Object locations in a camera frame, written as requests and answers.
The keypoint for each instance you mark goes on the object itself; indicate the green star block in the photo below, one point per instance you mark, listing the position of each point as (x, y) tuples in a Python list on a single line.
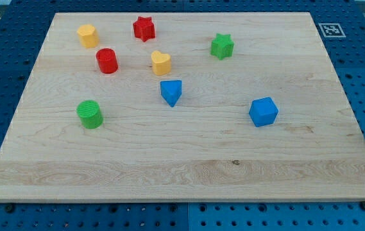
[(222, 46)]

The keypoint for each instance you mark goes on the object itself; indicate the red star block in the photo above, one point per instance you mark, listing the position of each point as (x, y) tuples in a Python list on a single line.
[(144, 28)]

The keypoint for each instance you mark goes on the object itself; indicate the light wooden board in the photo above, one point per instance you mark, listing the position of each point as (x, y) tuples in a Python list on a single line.
[(205, 148)]

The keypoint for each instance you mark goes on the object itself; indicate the blue triangle block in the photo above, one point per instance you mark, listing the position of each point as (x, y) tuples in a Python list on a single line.
[(171, 90)]

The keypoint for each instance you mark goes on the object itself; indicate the yellow heart block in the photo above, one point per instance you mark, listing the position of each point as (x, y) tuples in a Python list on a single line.
[(161, 63)]

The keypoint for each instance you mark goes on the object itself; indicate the blue cube block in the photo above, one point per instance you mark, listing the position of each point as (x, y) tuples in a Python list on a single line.
[(263, 111)]

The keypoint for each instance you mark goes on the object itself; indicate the green cylinder block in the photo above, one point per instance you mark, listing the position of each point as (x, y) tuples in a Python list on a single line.
[(90, 114)]

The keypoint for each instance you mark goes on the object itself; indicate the red cylinder block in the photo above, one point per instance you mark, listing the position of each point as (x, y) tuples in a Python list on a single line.
[(107, 60)]

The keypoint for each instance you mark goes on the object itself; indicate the yellow hexagon block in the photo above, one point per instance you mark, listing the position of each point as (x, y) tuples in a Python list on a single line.
[(88, 36)]

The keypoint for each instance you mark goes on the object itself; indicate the white fiducial marker tag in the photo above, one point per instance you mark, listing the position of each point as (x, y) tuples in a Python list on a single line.
[(332, 30)]

